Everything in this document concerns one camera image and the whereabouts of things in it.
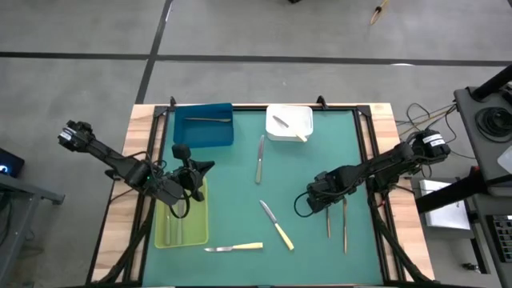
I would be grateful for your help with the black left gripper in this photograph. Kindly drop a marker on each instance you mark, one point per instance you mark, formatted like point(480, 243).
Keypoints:
point(186, 176)

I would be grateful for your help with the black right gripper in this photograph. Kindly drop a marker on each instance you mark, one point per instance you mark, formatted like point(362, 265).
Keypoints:
point(332, 188)

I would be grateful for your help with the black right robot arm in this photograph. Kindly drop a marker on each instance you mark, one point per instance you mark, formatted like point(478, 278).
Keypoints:
point(384, 162)

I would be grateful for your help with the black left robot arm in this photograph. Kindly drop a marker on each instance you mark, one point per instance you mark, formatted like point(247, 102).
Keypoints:
point(120, 162)

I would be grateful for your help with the yellow-green plastic bin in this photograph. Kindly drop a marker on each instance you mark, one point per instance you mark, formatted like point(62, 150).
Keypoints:
point(196, 224)

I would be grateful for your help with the blue plastic bin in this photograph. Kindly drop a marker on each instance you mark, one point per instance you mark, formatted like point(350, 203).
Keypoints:
point(204, 136)

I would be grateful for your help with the green table mat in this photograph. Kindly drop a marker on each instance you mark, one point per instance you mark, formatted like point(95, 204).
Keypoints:
point(312, 240)

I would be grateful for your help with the white plastic bin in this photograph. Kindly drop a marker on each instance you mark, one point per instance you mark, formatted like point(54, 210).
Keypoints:
point(298, 116)

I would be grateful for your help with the wooden table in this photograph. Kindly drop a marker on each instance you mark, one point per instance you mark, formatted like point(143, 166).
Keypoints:
point(134, 120)

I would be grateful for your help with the white box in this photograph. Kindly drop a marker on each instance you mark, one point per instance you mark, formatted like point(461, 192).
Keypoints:
point(444, 216)

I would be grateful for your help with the black padded bar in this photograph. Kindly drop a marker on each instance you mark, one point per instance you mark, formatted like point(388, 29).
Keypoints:
point(448, 194)

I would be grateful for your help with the grey equipment cart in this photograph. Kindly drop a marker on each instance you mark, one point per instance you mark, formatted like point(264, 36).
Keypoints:
point(468, 120)

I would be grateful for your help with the grey metal cabinet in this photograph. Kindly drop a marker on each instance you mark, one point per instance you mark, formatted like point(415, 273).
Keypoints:
point(482, 240)

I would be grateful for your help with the grey metal bench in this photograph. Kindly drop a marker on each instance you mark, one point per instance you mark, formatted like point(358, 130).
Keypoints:
point(36, 192)

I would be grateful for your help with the black keypad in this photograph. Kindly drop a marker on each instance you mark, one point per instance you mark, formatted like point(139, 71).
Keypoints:
point(502, 234)

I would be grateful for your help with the white sheet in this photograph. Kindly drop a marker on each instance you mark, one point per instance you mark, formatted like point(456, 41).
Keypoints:
point(507, 160)

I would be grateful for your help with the black pole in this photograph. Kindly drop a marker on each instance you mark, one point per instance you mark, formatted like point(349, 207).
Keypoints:
point(492, 84)

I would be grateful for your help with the black frame clamp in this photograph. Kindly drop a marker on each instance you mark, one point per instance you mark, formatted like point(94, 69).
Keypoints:
point(172, 102)
point(321, 101)

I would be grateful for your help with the black table frame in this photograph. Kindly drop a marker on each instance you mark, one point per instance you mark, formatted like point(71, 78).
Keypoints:
point(250, 107)

